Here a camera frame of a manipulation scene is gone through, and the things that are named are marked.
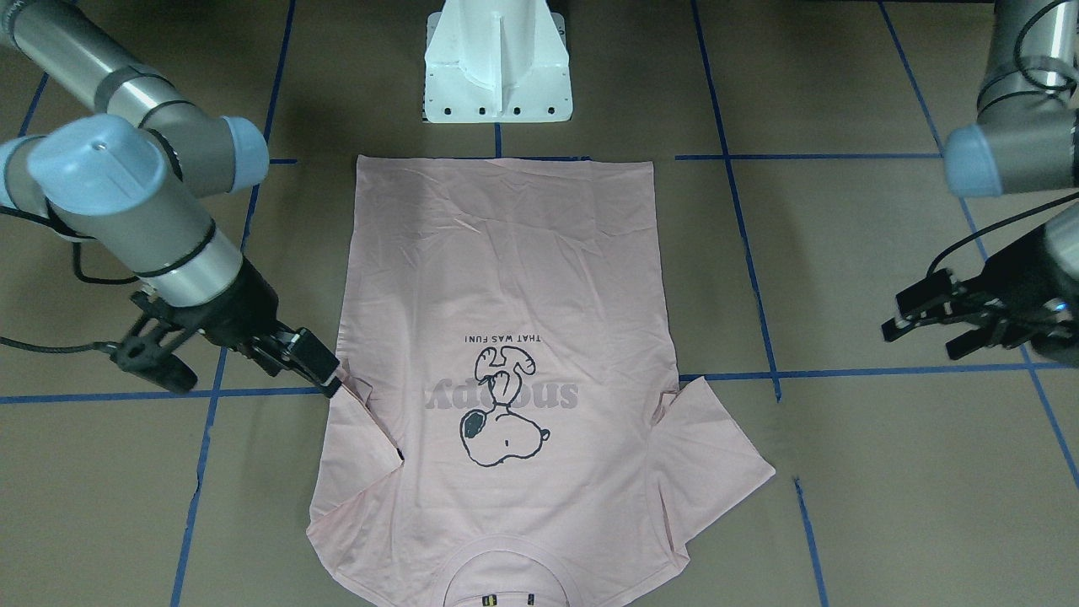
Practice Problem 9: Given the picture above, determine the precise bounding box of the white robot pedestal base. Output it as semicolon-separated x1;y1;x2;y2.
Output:
421;1;574;124

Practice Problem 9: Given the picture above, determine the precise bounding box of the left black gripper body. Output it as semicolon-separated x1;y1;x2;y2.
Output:
972;224;1078;368

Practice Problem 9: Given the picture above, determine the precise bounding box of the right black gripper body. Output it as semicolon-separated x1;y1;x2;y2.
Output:
173;259;292;363

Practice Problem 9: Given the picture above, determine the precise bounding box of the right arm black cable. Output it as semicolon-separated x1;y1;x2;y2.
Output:
0;202;140;355

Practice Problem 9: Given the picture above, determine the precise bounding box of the pink Snoopy t-shirt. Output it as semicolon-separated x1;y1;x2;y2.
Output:
308;157;774;606

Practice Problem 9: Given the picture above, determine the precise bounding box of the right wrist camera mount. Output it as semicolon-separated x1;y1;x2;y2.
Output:
109;291;207;395

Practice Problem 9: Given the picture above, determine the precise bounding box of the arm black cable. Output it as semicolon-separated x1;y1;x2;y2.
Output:
926;0;1079;282
0;202;140;355

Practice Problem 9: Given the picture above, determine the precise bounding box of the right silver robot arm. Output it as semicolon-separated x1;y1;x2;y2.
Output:
3;1;341;396

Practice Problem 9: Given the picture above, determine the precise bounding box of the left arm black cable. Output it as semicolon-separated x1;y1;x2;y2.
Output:
926;0;1079;282

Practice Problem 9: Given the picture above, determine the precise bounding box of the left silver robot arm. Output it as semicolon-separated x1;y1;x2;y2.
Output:
880;1;1078;368

